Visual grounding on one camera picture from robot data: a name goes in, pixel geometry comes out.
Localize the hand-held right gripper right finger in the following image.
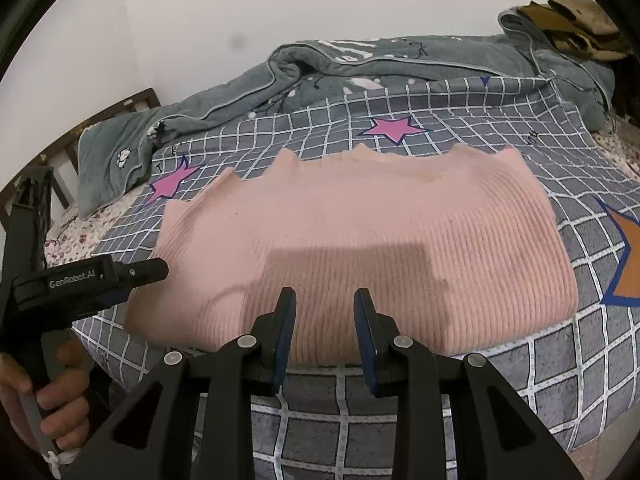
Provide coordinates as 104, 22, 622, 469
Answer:
353, 288, 583, 480

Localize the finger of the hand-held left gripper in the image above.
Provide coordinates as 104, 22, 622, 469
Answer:
111, 257, 169, 307

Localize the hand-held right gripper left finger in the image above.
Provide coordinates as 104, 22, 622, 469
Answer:
87, 287, 298, 480

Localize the pink ribbed sweater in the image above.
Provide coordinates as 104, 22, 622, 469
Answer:
123, 144, 578, 366

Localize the brown clothes pile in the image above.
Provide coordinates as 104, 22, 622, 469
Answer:
517, 0, 633, 61

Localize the person's left hand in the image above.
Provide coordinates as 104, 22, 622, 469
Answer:
0, 332, 93, 456

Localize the grey checked blanket with stars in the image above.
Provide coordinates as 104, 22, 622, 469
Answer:
70, 72, 640, 480

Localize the dark wooden headboard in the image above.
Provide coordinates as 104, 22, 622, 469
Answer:
0, 87, 161, 281

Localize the grey fleece quilt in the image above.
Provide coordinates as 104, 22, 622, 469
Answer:
77, 7, 616, 218

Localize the dark wooden chair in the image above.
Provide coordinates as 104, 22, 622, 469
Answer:
611, 55, 640, 128

